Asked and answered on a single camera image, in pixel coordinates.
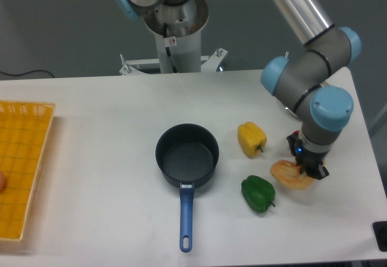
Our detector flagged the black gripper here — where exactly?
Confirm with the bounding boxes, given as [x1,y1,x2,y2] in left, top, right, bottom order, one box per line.
[287,131,331,180]

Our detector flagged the triangle bread pastry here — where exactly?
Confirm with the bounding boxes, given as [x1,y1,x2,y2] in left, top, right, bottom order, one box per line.
[270,160,317,190]

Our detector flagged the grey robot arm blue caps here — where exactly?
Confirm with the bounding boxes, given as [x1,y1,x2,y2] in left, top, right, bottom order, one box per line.
[115,0,361,180]

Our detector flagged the glass pot lid blue knob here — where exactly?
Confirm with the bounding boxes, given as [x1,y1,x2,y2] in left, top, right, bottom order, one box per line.
[281,81,330,121]

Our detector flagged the yellow bell pepper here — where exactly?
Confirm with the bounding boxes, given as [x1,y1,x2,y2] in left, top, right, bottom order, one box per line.
[238,122,267,158]

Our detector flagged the green bell pepper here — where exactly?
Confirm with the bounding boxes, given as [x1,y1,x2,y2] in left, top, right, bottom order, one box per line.
[241,175,276,214]

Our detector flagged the black device at table edge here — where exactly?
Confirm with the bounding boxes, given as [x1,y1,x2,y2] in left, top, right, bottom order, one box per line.
[372,221,387,252]

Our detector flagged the yellow woven basket tray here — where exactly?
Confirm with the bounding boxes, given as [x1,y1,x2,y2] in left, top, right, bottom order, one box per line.
[1,100,56,242]

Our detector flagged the dark saucepan blue handle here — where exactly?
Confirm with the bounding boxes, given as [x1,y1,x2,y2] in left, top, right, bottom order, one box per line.
[155,124,220,252]

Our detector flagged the white metal base frame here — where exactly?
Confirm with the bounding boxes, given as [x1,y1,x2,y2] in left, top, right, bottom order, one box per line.
[119,48,228,76]

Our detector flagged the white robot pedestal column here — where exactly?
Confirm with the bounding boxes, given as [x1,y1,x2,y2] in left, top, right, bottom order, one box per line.
[144,0,209,73]

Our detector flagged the black cable on pedestal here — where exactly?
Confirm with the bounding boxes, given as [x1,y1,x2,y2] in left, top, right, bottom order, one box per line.
[162,22,178,73]

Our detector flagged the black cable on floor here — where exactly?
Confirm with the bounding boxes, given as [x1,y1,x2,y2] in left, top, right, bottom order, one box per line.
[0,69,56,78]

